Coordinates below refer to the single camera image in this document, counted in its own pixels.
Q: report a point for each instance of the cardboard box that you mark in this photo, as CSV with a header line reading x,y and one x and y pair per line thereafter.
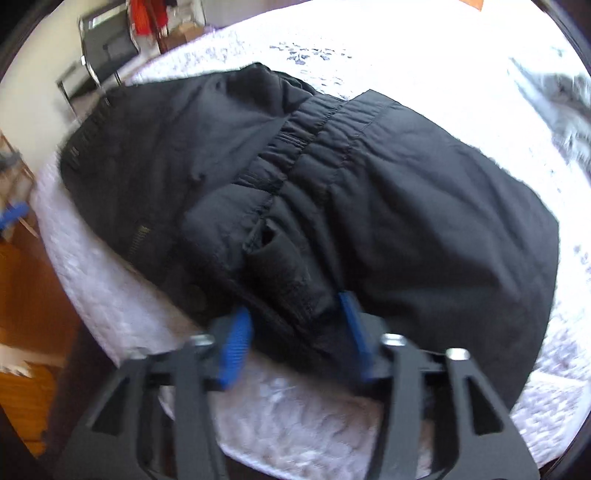
x,y
184,33

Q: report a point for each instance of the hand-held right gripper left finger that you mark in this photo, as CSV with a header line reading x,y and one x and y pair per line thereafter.
x,y
236,342

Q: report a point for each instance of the white patterned bed blanket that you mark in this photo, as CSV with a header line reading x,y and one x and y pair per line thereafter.
x,y
461,69

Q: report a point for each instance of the black metal frame chair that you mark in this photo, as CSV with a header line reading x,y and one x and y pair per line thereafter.
x,y
104,48

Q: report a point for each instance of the black pants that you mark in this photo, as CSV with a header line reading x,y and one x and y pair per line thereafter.
x,y
369,194

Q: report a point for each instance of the blue object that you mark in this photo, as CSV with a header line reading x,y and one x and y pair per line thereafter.
x,y
13,214

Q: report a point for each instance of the red hanging clothes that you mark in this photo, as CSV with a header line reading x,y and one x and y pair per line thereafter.
x,y
148,17

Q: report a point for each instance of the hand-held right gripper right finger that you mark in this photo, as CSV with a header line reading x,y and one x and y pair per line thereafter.
x,y
354,337

